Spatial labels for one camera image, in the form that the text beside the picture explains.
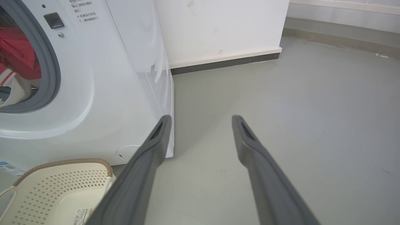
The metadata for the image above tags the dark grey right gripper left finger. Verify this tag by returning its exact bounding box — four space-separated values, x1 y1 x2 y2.
85 115 172 225

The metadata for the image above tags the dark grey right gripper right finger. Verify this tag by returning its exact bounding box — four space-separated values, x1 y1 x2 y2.
232 115 320 225

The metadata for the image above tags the cream perforated laundry basket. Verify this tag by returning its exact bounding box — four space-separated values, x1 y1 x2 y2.
0 158 117 225

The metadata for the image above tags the white front-load washing machine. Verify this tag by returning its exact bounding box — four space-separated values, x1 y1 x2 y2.
0 0 175 177

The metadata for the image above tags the white barcode label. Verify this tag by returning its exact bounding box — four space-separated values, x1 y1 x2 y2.
73 208 95 225

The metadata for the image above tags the blue energy label sticker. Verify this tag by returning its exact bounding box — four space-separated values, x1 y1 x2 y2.
0 161 25 178

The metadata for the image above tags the grey rubber door gasket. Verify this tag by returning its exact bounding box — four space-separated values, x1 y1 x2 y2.
0 0 61 113

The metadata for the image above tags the white striped garment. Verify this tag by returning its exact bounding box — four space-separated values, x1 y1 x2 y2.
0 64 41 107

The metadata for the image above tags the red garment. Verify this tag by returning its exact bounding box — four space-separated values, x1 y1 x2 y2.
0 27 42 80

